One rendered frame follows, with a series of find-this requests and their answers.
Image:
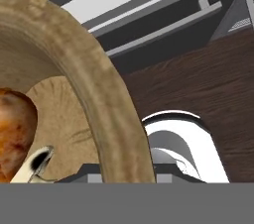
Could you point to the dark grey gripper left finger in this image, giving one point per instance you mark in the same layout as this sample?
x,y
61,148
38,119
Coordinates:
x,y
89,170

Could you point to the tan wooden bowl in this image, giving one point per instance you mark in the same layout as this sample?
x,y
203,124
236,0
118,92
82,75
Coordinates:
x,y
99,79

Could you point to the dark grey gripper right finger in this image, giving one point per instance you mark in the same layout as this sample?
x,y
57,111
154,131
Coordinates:
x,y
165,170

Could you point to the dark grey cupboard front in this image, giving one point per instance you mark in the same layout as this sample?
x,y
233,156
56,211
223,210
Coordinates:
x,y
158,20

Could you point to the brown chicken drumstick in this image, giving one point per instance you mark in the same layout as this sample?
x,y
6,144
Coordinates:
x,y
15,129

